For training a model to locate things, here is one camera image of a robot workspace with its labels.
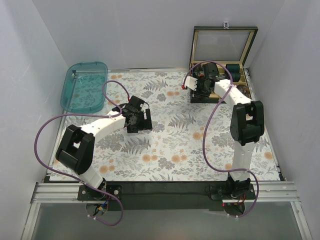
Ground dark green rolled tie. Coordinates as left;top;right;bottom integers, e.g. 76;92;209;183
225;63;240;73
231;72;241;82

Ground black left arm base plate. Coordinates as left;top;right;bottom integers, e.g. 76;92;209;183
77;184;122;201

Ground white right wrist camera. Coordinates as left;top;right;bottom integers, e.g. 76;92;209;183
181;76;198;91

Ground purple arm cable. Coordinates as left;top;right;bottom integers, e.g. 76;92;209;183
183;61;259;219
34;81;131;227

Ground brown patterned rolled tie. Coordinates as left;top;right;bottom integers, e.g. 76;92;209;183
237;84;251;98

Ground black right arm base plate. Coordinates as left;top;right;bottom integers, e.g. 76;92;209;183
204;182;256;200

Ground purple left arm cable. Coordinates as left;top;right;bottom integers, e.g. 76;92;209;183
34;81;131;227

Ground floral patterned table mat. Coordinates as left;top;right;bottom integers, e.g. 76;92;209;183
49;71;281;182

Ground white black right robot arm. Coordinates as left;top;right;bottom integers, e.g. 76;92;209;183
196;61;265;199

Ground dark green tie box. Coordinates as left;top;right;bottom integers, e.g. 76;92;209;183
189;26;258;104

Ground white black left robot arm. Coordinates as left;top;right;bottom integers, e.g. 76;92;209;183
55;96;153;200

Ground aluminium frame rail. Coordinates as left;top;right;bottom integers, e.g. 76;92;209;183
22;181;312;240

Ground teal transparent plastic tray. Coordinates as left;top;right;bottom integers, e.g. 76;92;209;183
60;61;108;114

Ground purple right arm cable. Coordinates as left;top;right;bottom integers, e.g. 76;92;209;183
183;61;259;219

